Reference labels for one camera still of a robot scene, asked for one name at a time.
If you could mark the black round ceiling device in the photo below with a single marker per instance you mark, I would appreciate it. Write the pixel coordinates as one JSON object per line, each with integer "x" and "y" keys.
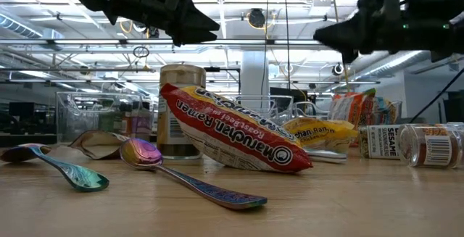
{"x": 338, "y": 69}
{"x": 256, "y": 17}

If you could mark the wide clear plastic bin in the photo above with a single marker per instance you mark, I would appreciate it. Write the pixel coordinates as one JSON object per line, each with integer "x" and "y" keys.
{"x": 308, "y": 110}

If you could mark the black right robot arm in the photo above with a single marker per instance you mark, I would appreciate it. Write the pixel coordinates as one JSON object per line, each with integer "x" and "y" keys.
{"x": 435, "y": 12}

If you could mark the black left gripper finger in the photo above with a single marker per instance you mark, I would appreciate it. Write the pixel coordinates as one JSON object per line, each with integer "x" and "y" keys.
{"x": 195, "y": 38}
{"x": 197, "y": 17}

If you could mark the sesame seasoning jar white label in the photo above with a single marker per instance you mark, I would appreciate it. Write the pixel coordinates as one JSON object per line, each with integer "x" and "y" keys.
{"x": 380, "y": 142}

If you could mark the small glass spice jar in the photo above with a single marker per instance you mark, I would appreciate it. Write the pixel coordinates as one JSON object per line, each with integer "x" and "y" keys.
{"x": 431, "y": 146}

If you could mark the brown food packet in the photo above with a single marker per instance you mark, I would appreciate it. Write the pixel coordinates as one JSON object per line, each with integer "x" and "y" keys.
{"x": 98, "y": 144}

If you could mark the tan lid jar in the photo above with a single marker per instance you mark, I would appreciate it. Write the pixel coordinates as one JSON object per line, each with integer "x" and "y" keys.
{"x": 181, "y": 74}

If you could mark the blue white snack bag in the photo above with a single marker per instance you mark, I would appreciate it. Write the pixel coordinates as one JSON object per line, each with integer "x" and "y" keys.
{"x": 386, "y": 111}

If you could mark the green lid spice jar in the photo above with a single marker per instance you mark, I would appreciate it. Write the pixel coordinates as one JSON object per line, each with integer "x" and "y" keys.
{"x": 108, "y": 121}

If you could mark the red roast beef ramen packet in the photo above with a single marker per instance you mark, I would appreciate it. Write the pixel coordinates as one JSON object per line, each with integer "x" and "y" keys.
{"x": 235, "y": 135}

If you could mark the white green ramen packet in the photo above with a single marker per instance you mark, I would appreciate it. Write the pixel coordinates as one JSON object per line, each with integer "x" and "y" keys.
{"x": 349, "y": 108}

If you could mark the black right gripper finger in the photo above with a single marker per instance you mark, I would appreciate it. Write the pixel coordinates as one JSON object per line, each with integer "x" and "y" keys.
{"x": 344, "y": 37}
{"x": 350, "y": 56}

